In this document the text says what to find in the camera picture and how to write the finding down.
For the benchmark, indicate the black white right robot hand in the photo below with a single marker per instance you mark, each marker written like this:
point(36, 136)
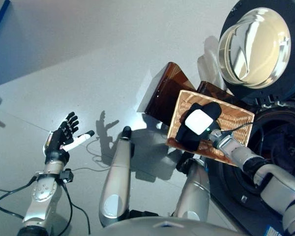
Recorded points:
point(200, 121)

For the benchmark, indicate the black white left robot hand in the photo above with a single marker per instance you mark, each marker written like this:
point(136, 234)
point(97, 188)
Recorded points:
point(57, 145)

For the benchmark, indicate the black cloth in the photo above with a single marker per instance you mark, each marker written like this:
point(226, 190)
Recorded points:
point(194, 140)

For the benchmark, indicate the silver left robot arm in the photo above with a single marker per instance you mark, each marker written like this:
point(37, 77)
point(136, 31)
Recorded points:
point(43, 194)

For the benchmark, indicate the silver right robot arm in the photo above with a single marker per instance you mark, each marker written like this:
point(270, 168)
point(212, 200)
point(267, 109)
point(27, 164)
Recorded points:
point(260, 172)

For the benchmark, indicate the grey front-load washing machine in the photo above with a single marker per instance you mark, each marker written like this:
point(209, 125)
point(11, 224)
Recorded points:
point(280, 147)

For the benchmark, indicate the round glass washing machine door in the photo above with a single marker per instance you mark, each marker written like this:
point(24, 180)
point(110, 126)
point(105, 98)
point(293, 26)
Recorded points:
point(255, 49)

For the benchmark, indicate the rectangular wicker laundry basket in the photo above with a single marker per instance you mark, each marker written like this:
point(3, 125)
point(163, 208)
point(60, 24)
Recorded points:
point(236, 120)

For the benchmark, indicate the brown transparent acrylic stool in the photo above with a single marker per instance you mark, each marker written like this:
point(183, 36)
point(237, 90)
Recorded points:
point(167, 96)

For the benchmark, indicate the grey right robot leg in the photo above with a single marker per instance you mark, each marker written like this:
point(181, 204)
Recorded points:
point(195, 189)

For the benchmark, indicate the grey robot leg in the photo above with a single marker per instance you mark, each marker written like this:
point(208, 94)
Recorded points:
point(195, 189)
point(118, 177)

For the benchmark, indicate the grey left robot leg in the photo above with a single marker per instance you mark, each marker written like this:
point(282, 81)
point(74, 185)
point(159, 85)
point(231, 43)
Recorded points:
point(118, 177)

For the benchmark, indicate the grey robot torso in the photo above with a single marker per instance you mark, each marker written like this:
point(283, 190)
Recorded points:
point(167, 227)

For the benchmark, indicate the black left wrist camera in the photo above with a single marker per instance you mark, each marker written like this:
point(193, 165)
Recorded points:
point(67, 176)

